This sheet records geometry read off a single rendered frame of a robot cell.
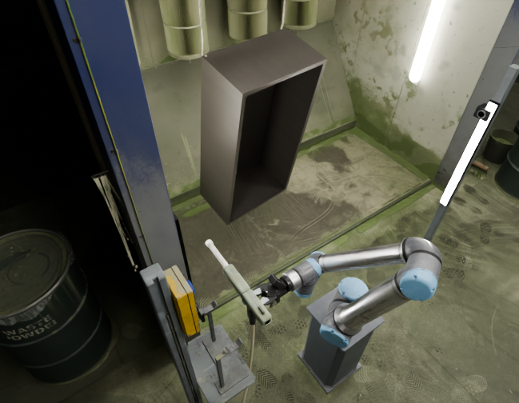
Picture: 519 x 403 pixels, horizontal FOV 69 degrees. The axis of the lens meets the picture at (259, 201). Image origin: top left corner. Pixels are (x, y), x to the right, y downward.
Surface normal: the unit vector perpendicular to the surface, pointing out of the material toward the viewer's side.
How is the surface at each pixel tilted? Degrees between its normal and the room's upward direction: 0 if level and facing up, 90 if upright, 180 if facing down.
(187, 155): 57
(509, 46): 90
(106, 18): 90
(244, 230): 0
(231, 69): 12
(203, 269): 0
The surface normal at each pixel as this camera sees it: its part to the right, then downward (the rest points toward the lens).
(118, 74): 0.56, 0.59
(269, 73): 0.13, -0.58
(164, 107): 0.47, 0.11
